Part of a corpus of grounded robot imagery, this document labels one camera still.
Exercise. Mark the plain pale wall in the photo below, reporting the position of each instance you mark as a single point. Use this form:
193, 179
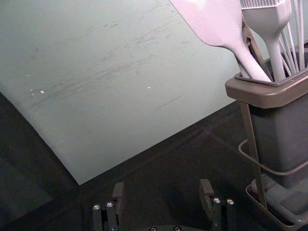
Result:
96, 72

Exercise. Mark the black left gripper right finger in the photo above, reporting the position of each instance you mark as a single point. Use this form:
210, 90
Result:
217, 214

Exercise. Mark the black rack with steel bars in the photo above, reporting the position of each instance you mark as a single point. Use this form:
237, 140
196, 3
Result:
255, 154

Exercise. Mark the pale silicone spatula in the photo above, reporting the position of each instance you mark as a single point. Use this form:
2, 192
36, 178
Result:
216, 21

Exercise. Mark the pale silicone basting brush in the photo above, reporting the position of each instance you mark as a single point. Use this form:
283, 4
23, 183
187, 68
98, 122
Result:
272, 26

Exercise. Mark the grey plastic utensil bin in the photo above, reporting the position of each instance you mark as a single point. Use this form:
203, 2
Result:
281, 125

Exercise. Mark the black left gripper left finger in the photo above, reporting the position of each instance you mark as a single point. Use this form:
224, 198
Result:
108, 216

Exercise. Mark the black table cloth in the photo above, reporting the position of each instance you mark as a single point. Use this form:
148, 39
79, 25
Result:
168, 163

